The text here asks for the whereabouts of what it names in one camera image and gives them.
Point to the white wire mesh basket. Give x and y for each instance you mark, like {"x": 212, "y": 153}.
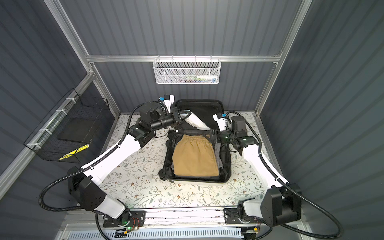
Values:
{"x": 187, "y": 72}

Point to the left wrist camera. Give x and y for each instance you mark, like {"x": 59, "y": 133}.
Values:
{"x": 166, "y": 101}

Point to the grey towel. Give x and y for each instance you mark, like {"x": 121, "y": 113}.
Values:
{"x": 217, "y": 152}

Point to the floral table cloth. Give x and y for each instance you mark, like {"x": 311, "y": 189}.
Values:
{"x": 136, "y": 182}

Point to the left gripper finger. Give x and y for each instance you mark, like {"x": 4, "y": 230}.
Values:
{"x": 180, "y": 120}
{"x": 183, "y": 113}

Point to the black hard-shell suitcase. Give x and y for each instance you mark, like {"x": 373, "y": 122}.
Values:
{"x": 204, "y": 109}

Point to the aluminium mounting rail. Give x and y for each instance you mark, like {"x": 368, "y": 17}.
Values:
{"x": 169, "y": 217}

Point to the white toiletry pouch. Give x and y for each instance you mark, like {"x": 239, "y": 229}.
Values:
{"x": 196, "y": 122}

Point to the tan shorts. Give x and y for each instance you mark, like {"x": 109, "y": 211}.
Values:
{"x": 194, "y": 157}

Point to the white perforated vent panel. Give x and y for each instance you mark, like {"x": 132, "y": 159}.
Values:
{"x": 173, "y": 234}

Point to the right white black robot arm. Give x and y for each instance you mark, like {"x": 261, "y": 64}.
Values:
{"x": 279, "y": 205}

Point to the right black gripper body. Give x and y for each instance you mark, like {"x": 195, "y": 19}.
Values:
{"x": 226, "y": 136}

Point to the black wire mesh basket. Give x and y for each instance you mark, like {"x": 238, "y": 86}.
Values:
{"x": 85, "y": 119}

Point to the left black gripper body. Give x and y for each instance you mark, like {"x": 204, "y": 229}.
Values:
{"x": 164, "y": 123}

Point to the yellow black striped item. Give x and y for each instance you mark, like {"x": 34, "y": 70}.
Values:
{"x": 73, "y": 153}

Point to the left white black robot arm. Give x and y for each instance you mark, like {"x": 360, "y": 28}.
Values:
{"x": 84, "y": 186}

